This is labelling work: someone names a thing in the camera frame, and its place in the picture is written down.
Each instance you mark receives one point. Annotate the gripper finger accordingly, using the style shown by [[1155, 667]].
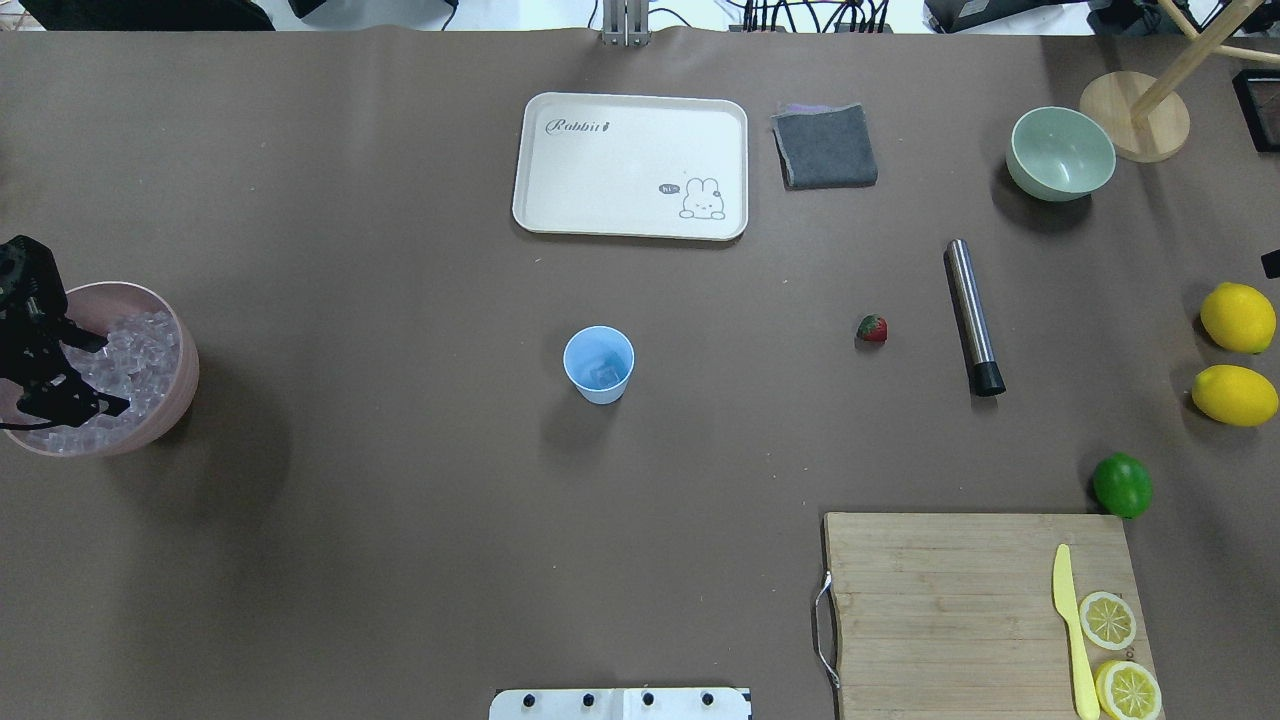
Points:
[[70, 334], [66, 406]]

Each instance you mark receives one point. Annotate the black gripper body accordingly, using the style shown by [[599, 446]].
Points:
[[27, 345]]

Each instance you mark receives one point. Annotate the pile of ice cubes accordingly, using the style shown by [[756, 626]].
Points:
[[138, 364]]

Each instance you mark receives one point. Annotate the ice cubes in cup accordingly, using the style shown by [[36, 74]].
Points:
[[601, 376]]

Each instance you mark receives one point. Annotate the light blue cup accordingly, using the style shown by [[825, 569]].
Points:
[[591, 345]]

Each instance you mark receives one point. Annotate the wooden cup rack stand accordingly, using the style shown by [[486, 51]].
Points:
[[1144, 117]]

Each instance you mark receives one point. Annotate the pink bowl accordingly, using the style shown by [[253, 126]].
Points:
[[93, 307]]

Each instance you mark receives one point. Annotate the cream rabbit tray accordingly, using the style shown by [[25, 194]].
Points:
[[633, 166]]

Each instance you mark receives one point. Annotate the grey folded cloth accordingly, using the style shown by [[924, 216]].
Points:
[[824, 149]]

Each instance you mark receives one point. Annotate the red strawberry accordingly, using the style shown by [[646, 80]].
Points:
[[873, 328]]

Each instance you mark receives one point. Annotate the bamboo cutting board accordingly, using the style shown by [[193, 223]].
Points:
[[949, 615]]

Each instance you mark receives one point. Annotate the steel muddler black tip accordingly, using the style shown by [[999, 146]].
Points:
[[984, 372]]

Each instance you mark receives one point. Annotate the mint green bowl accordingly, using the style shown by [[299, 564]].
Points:
[[1059, 155]]

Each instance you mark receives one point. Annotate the yellow plastic knife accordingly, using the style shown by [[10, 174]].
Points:
[[1085, 698]]

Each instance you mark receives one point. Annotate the green lime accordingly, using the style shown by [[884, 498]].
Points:
[[1122, 485]]

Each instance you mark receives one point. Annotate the upper lemon slice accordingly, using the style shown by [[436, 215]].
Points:
[[1108, 621]]

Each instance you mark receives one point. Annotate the lemon slice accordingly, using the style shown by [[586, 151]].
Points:
[[1127, 690], [1108, 621]]

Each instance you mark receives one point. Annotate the lower lemon slice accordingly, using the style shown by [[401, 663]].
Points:
[[1127, 690]]

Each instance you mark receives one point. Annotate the lower yellow lemon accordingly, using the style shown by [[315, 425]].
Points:
[[1234, 395]]

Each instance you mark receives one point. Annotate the yellow lemon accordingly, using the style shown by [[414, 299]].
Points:
[[1239, 318], [1234, 395]]

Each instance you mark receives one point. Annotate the upper yellow lemon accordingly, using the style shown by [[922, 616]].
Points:
[[1239, 318]]

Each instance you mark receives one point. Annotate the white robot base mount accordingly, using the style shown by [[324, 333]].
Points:
[[623, 703]]

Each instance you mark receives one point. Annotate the aluminium frame post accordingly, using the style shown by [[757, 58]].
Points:
[[625, 23]]

